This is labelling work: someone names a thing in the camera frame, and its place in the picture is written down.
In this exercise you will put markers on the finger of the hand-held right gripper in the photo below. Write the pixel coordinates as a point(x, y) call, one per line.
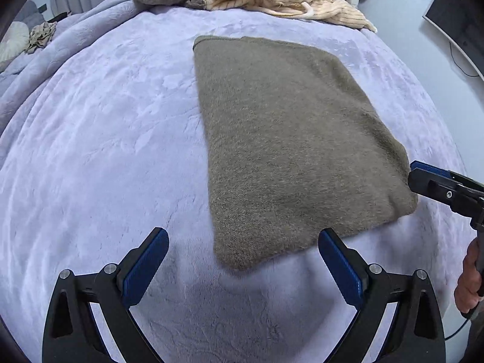
point(429, 167)
point(431, 187)

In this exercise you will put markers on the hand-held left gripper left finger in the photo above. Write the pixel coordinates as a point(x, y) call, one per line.
point(147, 268)

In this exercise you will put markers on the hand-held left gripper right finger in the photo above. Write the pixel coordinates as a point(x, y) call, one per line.
point(340, 268)

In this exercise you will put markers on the olive knit sweater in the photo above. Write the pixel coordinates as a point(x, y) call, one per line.
point(295, 140)

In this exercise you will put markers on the person's right hand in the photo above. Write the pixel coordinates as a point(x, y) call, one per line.
point(468, 283)

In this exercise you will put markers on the lavender plush blanket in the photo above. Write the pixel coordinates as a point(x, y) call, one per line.
point(113, 140)

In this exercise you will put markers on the curved computer monitor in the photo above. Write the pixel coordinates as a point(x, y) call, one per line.
point(457, 19)

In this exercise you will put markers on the crumpled beige cloth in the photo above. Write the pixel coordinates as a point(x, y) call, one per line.
point(39, 36)

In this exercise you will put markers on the round cream pillow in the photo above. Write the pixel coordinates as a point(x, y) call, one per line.
point(13, 39)

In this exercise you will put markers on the grey upholstered chair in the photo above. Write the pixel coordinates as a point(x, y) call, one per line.
point(28, 11)

